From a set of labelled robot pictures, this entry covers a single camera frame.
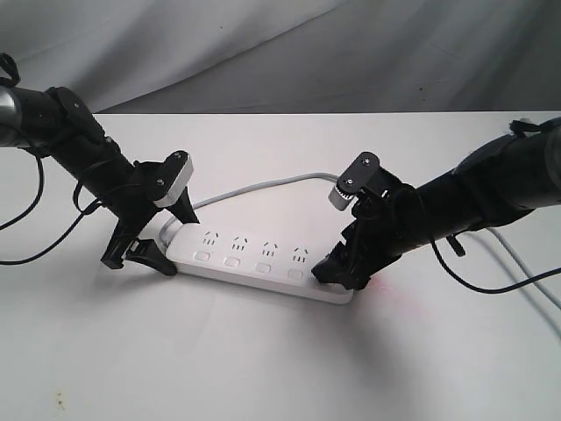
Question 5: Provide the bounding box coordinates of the grey backdrop cloth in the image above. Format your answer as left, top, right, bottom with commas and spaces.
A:
1, 1, 560, 113

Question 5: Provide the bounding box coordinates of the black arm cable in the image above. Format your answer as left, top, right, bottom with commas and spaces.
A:
429, 232, 561, 292
0, 144, 110, 266

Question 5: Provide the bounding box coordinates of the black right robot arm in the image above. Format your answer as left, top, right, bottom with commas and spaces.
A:
311, 118, 560, 290

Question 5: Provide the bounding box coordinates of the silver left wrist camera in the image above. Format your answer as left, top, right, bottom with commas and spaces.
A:
134, 150, 194, 209

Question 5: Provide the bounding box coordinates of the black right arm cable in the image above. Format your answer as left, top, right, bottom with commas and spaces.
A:
429, 232, 561, 292

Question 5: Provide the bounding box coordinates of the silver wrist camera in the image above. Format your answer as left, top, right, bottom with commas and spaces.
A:
134, 150, 194, 209
328, 152, 401, 211

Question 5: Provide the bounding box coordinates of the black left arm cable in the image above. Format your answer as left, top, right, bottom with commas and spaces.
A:
0, 144, 110, 266

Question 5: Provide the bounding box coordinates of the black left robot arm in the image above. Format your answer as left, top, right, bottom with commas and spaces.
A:
1, 54, 198, 276

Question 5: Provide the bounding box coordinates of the grey power cord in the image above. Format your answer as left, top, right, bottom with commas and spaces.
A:
158, 172, 561, 301

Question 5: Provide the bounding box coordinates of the white five-socket power strip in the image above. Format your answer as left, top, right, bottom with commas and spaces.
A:
166, 224, 353, 304

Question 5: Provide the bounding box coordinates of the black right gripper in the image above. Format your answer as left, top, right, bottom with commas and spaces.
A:
311, 192, 434, 290

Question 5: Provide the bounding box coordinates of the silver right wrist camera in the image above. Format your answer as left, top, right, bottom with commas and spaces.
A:
328, 152, 401, 211

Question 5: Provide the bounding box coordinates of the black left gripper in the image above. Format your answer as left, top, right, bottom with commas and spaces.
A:
101, 187, 199, 275

